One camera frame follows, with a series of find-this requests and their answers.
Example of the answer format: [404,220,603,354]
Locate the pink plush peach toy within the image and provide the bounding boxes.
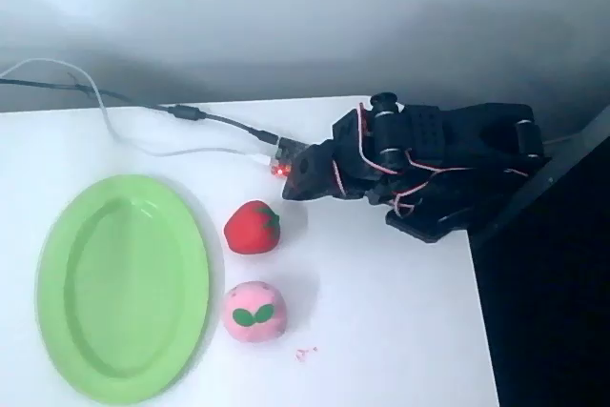
[222,280,290,344]

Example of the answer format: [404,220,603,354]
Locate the black and white cables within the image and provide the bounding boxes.
[0,58,275,166]

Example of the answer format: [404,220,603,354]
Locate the small controller board red led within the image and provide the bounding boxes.
[268,136,309,180]

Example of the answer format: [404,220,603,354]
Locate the green oval plastic plate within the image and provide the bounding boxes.
[35,173,214,406]

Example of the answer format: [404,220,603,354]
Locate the red white servo wires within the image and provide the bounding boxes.
[356,100,531,218]

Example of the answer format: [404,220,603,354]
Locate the black power cable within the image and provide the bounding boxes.
[0,76,281,147]

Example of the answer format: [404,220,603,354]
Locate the red plush strawberry toy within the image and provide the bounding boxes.
[223,199,282,254]

